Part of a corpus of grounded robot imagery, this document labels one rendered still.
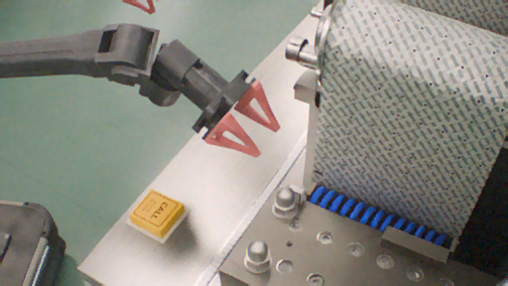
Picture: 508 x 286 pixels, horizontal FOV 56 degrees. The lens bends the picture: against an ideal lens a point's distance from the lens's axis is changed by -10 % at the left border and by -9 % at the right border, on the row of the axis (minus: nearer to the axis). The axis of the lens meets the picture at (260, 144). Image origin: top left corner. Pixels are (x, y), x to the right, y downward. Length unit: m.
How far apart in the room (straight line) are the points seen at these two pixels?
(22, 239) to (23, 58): 1.09
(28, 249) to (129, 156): 0.74
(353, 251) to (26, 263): 1.27
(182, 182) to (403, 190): 0.42
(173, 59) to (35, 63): 0.22
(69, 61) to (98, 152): 1.60
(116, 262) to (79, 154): 1.54
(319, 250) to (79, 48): 0.45
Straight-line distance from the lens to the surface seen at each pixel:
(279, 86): 1.15
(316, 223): 0.73
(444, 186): 0.69
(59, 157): 2.41
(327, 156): 0.73
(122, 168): 2.27
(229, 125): 0.72
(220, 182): 0.95
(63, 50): 0.79
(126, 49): 0.74
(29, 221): 1.88
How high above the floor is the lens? 1.61
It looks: 45 degrees down
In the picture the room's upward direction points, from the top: straight up
